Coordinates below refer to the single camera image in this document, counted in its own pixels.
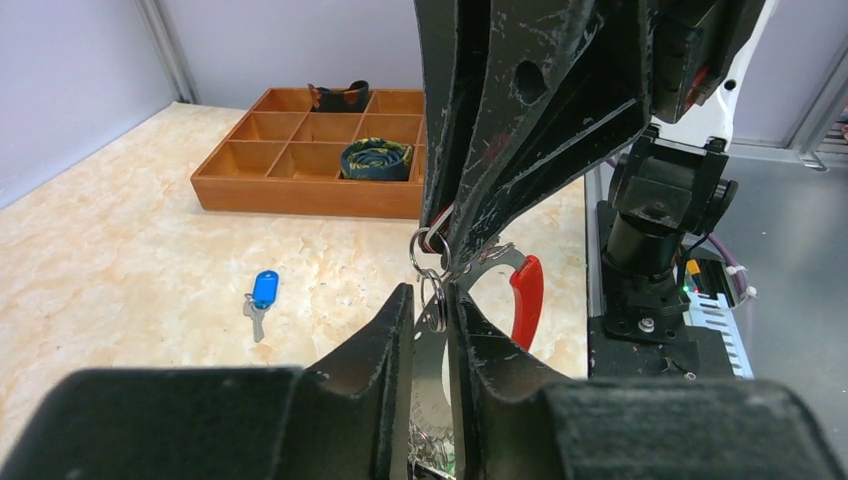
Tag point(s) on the black rolled item top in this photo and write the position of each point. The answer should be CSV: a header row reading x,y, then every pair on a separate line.
x,y
352,99

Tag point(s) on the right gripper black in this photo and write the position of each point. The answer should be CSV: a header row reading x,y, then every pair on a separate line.
x,y
568,83

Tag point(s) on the orange compartment tray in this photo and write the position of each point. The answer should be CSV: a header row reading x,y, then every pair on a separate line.
x,y
285,157

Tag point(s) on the blue tagged key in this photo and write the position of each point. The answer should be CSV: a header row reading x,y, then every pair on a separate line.
x,y
259,300

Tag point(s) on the keyring with coloured keys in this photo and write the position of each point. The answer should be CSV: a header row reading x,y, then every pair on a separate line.
x,y
453,342

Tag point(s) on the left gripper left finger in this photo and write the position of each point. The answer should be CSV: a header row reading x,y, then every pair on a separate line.
x,y
345,417

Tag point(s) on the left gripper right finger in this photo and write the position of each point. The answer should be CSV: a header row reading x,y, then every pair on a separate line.
x,y
552,427

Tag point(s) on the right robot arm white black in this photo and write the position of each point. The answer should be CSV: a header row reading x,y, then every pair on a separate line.
x,y
669,179

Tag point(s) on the dark patterned rolled item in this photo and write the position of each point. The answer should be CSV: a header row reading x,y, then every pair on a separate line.
x,y
376,159

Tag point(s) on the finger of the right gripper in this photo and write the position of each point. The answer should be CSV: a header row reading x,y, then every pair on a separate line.
x,y
454,39

